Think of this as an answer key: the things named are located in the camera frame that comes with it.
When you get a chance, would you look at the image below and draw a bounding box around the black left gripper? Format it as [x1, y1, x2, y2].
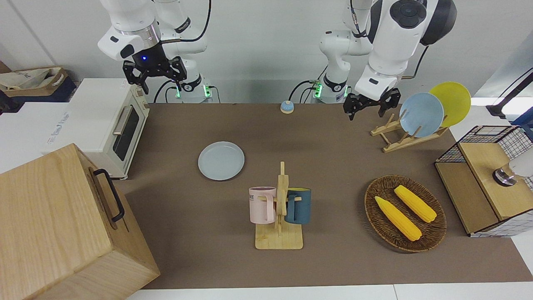
[344, 87, 401, 121]

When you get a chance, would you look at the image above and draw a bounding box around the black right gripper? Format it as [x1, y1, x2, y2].
[123, 42, 187, 95]

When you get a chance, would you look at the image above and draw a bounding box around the gray round plate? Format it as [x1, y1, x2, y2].
[198, 141, 245, 181]

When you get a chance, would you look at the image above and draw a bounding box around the light blue plate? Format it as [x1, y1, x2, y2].
[399, 92, 445, 138]

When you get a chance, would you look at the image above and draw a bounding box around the yellow plate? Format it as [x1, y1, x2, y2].
[429, 82, 472, 128]

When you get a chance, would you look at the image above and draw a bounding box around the wooden dish rack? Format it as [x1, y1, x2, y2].
[371, 113, 449, 153]

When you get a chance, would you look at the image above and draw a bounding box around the white toaster oven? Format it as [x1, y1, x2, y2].
[42, 78, 150, 180]

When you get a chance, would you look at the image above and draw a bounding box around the dark blue crate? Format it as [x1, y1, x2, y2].
[0, 79, 77, 114]

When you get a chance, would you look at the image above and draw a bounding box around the yellow corn cob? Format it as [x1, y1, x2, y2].
[394, 185, 438, 223]
[375, 196, 422, 242]

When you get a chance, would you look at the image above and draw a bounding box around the teal mug yellow inside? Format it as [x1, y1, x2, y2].
[285, 188, 312, 225]

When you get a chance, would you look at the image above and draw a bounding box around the cardboard box with bag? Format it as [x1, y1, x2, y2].
[0, 67, 69, 98]

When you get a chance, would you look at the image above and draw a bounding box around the brown wicker basket tray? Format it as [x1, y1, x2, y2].
[364, 175, 447, 253]

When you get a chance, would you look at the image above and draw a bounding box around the black metal stand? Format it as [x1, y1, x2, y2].
[485, 69, 533, 119]

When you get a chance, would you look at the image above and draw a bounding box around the pink mug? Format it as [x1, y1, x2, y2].
[249, 186, 277, 224]

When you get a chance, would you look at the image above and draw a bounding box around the wooden mug tree stand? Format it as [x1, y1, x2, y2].
[255, 161, 304, 250]

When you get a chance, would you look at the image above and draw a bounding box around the wooden drawer cabinet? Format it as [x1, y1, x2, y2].
[0, 143, 161, 300]

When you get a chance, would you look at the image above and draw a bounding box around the right base plug cable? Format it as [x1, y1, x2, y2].
[153, 81, 177, 104]

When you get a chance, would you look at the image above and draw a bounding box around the base plug cable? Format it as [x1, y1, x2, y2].
[289, 67, 324, 104]
[153, 81, 177, 104]

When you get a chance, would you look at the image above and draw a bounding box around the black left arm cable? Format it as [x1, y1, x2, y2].
[401, 44, 430, 80]

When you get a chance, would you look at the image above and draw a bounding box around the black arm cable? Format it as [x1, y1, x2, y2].
[162, 0, 212, 43]
[401, 44, 430, 80]

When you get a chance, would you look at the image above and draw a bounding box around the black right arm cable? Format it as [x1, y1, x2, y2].
[162, 0, 212, 43]

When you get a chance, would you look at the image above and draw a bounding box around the left base plug cable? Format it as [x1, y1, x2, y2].
[289, 67, 324, 104]

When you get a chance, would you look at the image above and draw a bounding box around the black cabinet handle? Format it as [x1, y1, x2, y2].
[92, 168, 125, 223]

